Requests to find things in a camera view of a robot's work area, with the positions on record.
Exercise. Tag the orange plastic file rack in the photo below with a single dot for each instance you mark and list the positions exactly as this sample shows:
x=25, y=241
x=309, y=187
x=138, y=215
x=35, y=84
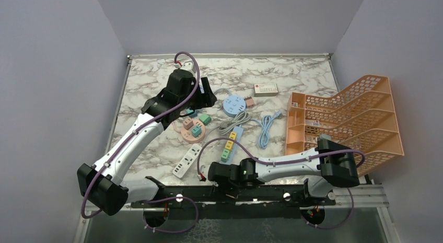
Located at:
x=361, y=116

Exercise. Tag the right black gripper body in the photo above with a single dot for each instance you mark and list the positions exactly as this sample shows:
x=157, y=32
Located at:
x=232, y=187

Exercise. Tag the pink charger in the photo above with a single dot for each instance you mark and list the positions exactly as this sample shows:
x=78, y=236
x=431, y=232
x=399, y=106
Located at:
x=249, y=102

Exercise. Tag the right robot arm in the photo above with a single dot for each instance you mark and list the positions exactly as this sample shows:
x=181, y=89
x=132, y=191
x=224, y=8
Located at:
x=330, y=163

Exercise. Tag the blue round power strip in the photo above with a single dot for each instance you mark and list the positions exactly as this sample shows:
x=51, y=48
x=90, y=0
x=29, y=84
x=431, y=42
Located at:
x=233, y=105

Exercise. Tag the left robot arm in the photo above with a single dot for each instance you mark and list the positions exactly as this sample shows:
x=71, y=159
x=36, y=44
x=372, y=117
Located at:
x=102, y=183

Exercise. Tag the white power strip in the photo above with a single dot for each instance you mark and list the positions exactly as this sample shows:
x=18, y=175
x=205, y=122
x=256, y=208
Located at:
x=187, y=161

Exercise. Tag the white red small box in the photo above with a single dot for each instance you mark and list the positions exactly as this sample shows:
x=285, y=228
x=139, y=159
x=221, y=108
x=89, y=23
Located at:
x=265, y=90

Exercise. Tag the pink charger plug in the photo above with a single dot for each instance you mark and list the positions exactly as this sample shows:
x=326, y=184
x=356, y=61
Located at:
x=187, y=123

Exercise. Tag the yellow charger plug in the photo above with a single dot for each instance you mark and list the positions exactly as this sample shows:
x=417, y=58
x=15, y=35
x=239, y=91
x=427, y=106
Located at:
x=233, y=135

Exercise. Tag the teal charger plug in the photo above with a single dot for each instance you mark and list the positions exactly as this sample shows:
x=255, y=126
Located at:
x=191, y=113
x=196, y=131

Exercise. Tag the pink round power strip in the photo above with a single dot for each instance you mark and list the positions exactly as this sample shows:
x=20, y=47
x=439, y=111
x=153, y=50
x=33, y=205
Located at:
x=187, y=136

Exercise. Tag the green charger plug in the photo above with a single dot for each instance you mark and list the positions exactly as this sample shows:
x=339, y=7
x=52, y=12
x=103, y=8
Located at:
x=205, y=118

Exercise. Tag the yellow charger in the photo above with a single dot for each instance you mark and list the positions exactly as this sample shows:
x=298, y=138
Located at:
x=229, y=145

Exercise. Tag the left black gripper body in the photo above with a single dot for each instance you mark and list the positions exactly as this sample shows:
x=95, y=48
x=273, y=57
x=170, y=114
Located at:
x=200, y=100

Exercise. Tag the green charger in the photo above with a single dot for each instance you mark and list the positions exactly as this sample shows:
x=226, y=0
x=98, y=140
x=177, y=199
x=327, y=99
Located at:
x=225, y=155

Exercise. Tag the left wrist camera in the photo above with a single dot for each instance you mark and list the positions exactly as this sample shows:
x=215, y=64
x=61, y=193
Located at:
x=187, y=66

